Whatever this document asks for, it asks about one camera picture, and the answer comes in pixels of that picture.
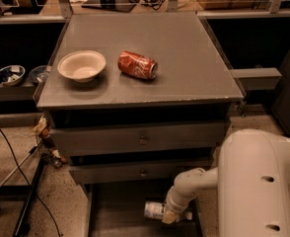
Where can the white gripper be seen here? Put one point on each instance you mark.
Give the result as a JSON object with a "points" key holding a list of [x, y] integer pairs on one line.
{"points": [[174, 207]]}

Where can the blue plastic bottle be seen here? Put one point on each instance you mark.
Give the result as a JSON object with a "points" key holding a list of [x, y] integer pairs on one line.
{"points": [[156, 210]]}

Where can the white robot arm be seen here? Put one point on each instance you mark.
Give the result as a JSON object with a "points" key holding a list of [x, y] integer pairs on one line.
{"points": [[252, 180]]}

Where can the open bottom grey drawer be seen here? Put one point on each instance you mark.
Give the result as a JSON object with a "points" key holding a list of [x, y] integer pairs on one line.
{"points": [[117, 210]]}

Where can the middle grey drawer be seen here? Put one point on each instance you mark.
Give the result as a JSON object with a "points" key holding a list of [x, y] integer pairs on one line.
{"points": [[131, 171]]}

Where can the top grey drawer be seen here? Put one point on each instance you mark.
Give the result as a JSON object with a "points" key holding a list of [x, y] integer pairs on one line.
{"points": [[100, 140]]}

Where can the grey drawer cabinet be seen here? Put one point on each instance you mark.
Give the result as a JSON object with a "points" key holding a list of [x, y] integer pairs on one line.
{"points": [[192, 82]]}

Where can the snack wrappers pile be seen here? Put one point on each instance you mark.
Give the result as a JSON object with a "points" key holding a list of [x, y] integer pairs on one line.
{"points": [[42, 132]]}

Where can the crushed red soda can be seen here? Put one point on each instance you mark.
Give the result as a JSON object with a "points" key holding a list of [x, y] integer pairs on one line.
{"points": [[137, 65]]}

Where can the white paper bowl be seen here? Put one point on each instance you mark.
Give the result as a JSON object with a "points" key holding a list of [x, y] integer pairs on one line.
{"points": [[82, 66]]}

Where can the black tripod stand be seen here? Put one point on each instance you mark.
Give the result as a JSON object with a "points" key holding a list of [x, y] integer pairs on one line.
{"points": [[25, 193]]}

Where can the dark glass bowl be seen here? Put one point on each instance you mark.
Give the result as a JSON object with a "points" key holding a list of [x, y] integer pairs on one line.
{"points": [[39, 74]]}

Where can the white bowl with items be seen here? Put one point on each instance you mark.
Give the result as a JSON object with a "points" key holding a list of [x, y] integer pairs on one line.
{"points": [[12, 75]]}

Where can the black monitor stand base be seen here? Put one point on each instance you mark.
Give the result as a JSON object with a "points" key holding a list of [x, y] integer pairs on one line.
{"points": [[124, 6]]}

